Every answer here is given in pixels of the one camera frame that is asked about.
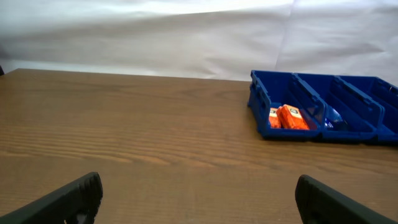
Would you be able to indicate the blue candy pack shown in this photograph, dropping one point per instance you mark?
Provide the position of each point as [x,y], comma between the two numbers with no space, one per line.
[333,115]

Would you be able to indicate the orange candy box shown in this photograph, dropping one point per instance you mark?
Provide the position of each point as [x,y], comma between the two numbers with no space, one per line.
[292,118]
[273,119]

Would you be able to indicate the blue tray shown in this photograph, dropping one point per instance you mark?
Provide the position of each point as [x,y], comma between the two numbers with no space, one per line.
[280,90]

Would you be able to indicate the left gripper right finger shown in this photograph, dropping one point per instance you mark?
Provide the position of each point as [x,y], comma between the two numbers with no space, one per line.
[326,205]

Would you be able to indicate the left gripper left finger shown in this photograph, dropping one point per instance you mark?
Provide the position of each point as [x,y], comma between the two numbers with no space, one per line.
[68,202]

